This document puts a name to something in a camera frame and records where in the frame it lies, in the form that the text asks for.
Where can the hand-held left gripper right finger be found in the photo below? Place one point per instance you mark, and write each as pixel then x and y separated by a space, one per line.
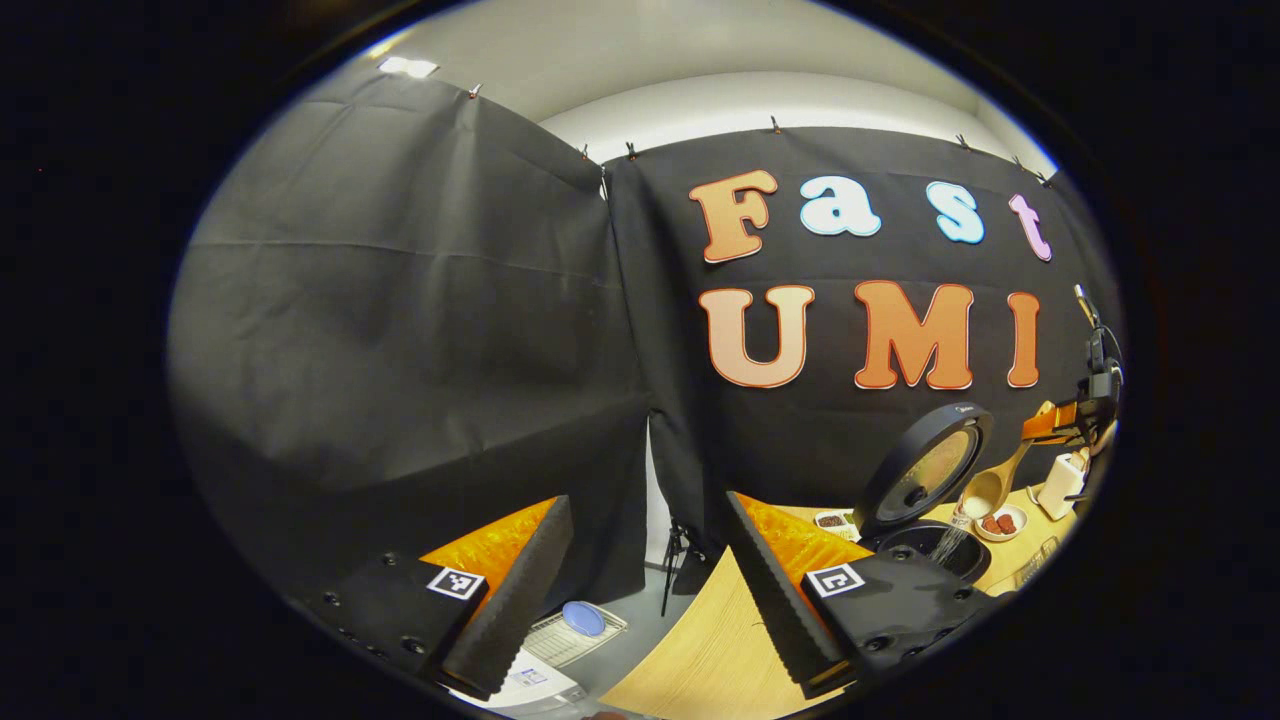
pixel 775 610

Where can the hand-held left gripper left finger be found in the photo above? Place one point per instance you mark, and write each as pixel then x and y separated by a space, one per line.
pixel 515 610

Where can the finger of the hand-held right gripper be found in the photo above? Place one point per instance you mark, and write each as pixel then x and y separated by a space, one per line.
pixel 1050 420

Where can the wooden spoon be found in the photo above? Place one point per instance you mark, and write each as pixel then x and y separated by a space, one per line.
pixel 985 492

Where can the black and silver rice cooker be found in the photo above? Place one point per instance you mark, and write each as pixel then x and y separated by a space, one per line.
pixel 925 470

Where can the white toaster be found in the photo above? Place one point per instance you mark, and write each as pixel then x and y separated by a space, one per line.
pixel 1060 485

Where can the white paper box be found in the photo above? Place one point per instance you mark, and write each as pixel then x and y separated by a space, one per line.
pixel 535 685

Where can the white round plate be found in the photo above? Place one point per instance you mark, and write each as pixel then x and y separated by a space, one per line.
pixel 1018 520

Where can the small white sauce dish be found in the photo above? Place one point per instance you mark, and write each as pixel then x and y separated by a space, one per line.
pixel 833 520

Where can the black tripod stand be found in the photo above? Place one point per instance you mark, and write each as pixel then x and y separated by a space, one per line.
pixel 672 560

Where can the black backdrop cloth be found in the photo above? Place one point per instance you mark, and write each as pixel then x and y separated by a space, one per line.
pixel 400 350

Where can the row of black cloth clips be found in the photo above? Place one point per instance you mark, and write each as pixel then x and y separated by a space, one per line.
pixel 775 125

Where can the ceiling light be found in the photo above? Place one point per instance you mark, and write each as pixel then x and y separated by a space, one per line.
pixel 408 67

